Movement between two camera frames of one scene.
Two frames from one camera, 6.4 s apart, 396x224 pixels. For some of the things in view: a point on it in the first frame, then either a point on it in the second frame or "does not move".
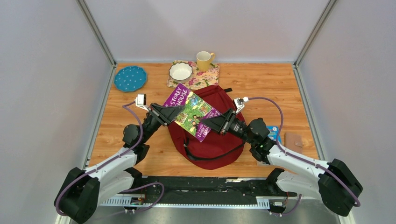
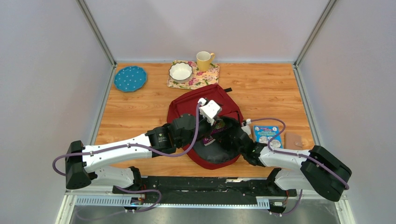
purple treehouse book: (196, 108) -> (219, 128)
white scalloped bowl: (180, 72) does not move
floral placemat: (200, 79) does not move
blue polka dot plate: (130, 79) does not move
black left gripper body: (151, 125) -> (204, 128)
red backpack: (216, 150) does not move
